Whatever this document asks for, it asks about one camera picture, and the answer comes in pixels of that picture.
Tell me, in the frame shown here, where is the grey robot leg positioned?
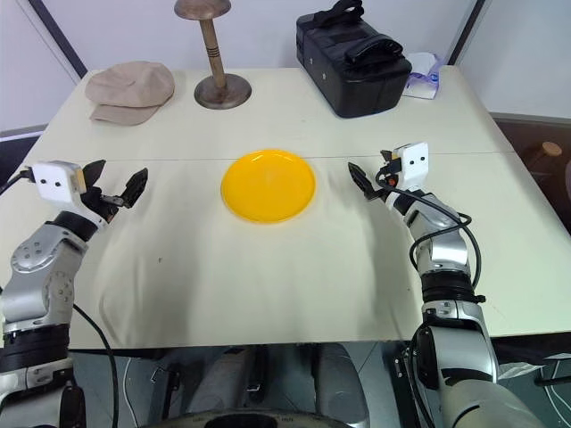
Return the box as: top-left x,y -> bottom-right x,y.
186,346 -> 269,416
313,342 -> 372,428

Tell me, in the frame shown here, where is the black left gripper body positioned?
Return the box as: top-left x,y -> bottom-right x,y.
82,185 -> 125,225

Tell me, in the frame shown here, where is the black fabric bag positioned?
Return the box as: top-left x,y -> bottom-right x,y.
294,0 -> 413,119

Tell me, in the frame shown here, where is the white tissue pack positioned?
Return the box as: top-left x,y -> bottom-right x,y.
402,52 -> 445,101

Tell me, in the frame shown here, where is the dark frame post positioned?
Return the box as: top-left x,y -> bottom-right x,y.
34,0 -> 89,82
447,0 -> 488,66

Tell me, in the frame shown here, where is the yellow round plate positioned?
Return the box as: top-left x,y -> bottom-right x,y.
220,148 -> 318,225

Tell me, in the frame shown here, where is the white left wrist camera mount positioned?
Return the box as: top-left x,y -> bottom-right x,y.
24,160 -> 87,206

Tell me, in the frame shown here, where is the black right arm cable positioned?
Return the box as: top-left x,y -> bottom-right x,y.
376,167 -> 486,309

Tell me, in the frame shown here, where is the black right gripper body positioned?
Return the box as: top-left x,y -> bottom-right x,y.
377,158 -> 402,198

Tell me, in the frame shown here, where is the wooden hat stand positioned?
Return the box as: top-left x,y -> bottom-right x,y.
173,0 -> 253,110

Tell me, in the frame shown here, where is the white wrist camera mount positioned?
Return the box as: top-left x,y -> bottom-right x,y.
24,160 -> 87,206
390,142 -> 431,189

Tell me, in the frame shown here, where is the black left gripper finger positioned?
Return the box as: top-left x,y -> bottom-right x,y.
83,159 -> 107,194
117,167 -> 150,209

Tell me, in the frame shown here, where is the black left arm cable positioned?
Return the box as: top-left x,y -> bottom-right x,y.
0,170 -> 120,428

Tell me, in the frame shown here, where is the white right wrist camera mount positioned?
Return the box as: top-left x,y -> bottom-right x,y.
390,142 -> 431,189

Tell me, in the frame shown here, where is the beige flat cap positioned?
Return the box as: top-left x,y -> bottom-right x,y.
85,61 -> 176,126

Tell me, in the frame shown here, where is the cream table cloth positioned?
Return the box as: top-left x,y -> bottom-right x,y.
95,155 -> 429,348

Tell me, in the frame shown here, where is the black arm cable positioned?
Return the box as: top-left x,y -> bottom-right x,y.
376,167 -> 486,309
0,170 -> 120,428

